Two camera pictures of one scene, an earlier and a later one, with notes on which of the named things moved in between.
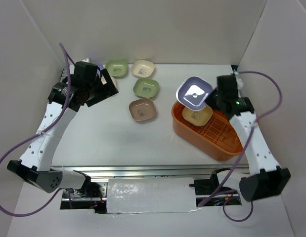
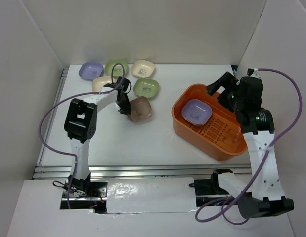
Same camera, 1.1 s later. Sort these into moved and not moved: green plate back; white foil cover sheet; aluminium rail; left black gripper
Moved: left black gripper
Not moved: white foil cover sheet; aluminium rail; green plate back
